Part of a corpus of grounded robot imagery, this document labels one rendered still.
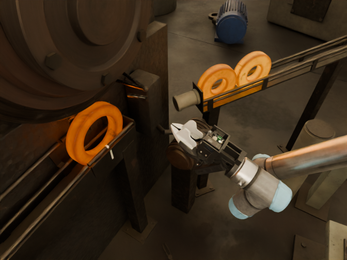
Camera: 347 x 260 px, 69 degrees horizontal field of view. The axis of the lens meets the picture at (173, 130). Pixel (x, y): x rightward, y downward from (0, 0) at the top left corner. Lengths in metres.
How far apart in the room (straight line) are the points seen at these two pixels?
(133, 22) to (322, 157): 0.55
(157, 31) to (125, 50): 0.44
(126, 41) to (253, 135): 1.40
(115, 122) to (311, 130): 0.80
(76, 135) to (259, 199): 0.49
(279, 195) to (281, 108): 1.44
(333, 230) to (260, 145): 0.75
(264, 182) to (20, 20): 0.59
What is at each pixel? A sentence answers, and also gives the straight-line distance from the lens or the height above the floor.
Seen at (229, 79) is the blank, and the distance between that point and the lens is 0.98.
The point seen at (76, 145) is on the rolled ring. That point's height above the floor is 0.79.
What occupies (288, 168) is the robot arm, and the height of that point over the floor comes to 0.68.
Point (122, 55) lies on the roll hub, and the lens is 0.53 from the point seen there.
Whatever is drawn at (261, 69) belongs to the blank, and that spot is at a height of 0.73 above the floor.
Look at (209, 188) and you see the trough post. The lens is 1.48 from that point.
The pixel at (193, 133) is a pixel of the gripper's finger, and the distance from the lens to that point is 0.72.
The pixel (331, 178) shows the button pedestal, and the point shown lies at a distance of 1.40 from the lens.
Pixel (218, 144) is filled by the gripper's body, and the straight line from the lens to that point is 0.66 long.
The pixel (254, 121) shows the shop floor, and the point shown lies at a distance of 1.92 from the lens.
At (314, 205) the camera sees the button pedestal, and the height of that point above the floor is 0.03.
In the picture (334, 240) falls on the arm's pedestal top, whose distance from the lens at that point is 1.20.
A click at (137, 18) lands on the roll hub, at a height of 1.07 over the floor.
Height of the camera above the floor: 1.27
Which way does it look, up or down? 46 degrees down
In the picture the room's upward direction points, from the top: straight up
